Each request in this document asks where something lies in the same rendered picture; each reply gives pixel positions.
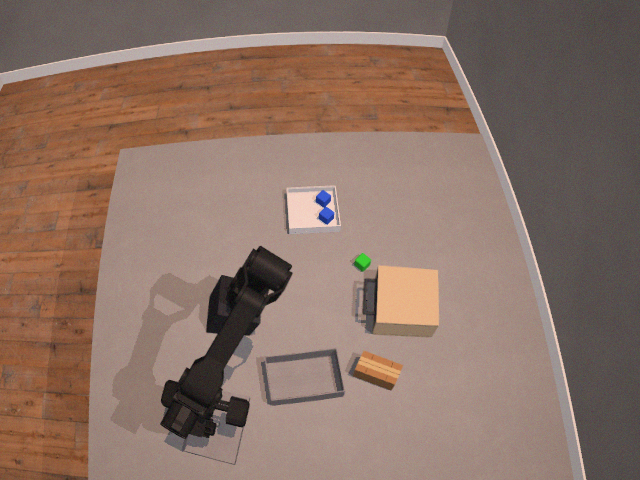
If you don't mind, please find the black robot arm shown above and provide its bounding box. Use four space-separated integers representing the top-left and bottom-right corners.
160 246 293 439

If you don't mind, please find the green block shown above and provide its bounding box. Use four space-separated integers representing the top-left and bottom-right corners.
354 253 371 272

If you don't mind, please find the brown cardboard box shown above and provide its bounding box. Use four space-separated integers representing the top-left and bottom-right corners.
353 351 403 390

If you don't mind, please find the blue block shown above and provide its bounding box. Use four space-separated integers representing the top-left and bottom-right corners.
316 190 331 207
319 207 335 225

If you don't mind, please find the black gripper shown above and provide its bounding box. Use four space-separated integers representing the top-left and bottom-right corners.
161 380 250 427

